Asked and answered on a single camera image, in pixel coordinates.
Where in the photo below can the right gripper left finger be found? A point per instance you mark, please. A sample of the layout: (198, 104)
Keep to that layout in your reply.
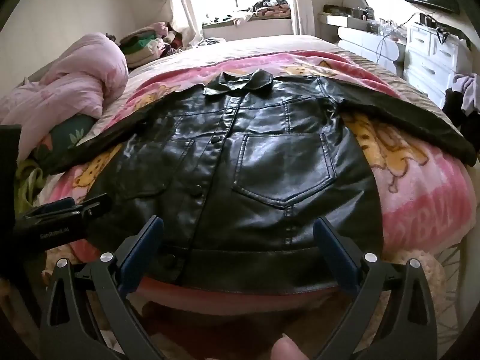
(69, 329)

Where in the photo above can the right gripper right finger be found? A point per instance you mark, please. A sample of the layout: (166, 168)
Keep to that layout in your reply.
(392, 315)

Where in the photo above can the black leather jacket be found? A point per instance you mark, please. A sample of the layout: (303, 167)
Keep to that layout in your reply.
(240, 169)

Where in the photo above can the folded clothes pile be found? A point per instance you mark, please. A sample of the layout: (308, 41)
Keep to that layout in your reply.
(149, 44)

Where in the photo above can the clothes on window sill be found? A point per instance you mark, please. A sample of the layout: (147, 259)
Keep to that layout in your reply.
(263, 9)

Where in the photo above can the right hand thumb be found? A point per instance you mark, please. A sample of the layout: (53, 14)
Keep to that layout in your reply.
(286, 349)

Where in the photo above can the dark green floral pillow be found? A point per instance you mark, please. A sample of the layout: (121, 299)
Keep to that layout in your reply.
(55, 145)

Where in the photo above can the pink cartoon bear blanket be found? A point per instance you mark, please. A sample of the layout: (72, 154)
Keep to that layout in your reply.
(427, 201)

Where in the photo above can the pink rolled duvet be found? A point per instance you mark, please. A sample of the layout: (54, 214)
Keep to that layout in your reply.
(87, 77)

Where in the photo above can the white curtain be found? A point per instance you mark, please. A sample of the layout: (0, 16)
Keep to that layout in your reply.
(186, 22)

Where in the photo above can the lilac cloth on chair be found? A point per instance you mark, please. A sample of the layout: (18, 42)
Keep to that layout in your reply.
(469, 86)

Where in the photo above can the beige bed sheet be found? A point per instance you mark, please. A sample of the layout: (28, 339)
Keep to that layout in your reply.
(281, 55)

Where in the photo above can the white drawer dresser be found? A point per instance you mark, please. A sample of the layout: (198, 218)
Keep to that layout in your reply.
(430, 64)

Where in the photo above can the white bedside table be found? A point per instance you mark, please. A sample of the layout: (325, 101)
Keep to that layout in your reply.
(356, 30)

